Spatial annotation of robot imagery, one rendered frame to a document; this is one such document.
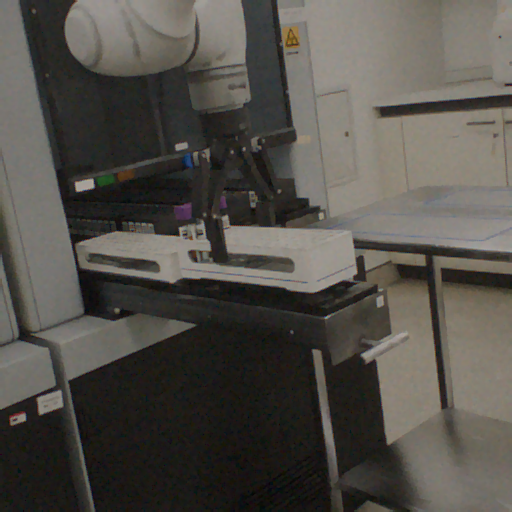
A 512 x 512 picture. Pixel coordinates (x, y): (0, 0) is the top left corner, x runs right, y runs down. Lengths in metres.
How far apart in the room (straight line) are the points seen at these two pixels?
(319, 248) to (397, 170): 2.82
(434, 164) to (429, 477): 2.26
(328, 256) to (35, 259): 0.58
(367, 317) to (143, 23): 0.49
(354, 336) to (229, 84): 0.40
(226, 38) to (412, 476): 0.99
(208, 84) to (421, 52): 3.15
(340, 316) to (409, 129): 2.78
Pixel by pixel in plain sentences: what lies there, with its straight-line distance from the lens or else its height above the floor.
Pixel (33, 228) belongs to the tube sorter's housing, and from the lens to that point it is 1.44.
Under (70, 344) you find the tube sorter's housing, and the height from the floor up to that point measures 0.73.
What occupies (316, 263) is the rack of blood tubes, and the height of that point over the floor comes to 0.87.
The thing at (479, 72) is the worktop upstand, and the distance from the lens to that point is 4.29.
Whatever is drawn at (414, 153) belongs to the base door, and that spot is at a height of 0.64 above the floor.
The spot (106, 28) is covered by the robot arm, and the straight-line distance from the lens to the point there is 1.01.
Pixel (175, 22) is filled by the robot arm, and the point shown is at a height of 1.21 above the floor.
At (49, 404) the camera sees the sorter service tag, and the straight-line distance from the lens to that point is 1.40.
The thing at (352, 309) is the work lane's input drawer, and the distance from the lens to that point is 1.09.
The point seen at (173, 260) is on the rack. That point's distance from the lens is 1.30.
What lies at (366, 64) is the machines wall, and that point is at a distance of 3.88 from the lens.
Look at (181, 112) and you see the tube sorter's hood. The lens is 1.61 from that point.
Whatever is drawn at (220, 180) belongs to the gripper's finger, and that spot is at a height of 0.99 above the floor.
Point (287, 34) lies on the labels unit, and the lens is 1.86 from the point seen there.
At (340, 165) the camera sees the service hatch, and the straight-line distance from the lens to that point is 3.69.
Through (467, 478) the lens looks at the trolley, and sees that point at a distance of 1.71.
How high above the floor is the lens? 1.14
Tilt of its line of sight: 13 degrees down
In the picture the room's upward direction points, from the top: 9 degrees counter-clockwise
